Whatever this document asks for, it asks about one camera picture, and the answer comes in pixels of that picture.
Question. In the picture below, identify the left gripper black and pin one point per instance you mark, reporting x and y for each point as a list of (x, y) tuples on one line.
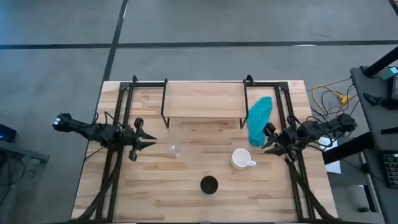
[(129, 138)]

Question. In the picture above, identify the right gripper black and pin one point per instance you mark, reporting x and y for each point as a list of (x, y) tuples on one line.
[(289, 141)]

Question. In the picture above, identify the clear glass cup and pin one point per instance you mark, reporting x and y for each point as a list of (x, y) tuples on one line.
[(177, 150)]

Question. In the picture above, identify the white ceramic mug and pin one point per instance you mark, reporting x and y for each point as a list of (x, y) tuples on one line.
[(241, 158)]

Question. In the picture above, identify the black cup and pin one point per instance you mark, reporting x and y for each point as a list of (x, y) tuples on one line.
[(209, 185)]

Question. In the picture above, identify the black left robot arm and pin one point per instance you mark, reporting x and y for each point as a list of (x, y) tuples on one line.
[(81, 127)]

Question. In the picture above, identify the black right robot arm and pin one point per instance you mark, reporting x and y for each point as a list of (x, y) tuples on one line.
[(329, 126)]

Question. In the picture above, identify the wooden shelf black metal legs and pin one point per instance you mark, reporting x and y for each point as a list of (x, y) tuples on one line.
[(205, 99)]

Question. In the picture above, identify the teal cloth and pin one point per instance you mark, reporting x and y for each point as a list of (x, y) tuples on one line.
[(259, 118)]

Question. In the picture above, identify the white paper sheet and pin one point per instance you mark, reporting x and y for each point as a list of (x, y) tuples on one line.
[(334, 168)]

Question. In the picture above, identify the black table leg beam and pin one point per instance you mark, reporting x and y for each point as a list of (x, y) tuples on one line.
[(345, 149)]

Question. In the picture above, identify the grey side table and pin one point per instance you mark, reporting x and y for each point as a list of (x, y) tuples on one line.
[(376, 124)]

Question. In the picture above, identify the black keyboard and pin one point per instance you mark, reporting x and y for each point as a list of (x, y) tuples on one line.
[(392, 169)]

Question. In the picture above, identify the black device on side table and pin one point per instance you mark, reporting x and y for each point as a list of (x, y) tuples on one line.
[(388, 102)]

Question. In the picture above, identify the grey metal stand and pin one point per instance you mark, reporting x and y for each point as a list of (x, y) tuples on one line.
[(18, 152)]

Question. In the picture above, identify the black slanted pole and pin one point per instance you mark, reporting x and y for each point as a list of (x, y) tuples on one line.
[(381, 63)]

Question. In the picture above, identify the small teal box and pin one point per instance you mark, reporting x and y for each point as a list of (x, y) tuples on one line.
[(390, 74)]

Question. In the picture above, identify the black box with blue light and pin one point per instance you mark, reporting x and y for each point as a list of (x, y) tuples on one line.
[(7, 133)]

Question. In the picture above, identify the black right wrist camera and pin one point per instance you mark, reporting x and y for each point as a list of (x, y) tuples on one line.
[(270, 128)]

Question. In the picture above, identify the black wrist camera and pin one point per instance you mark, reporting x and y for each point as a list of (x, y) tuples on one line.
[(138, 122), (270, 128)]

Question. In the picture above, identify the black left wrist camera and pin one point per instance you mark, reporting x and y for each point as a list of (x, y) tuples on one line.
[(138, 122)]

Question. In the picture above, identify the black metal rig frame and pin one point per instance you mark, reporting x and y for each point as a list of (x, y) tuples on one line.
[(267, 84)]

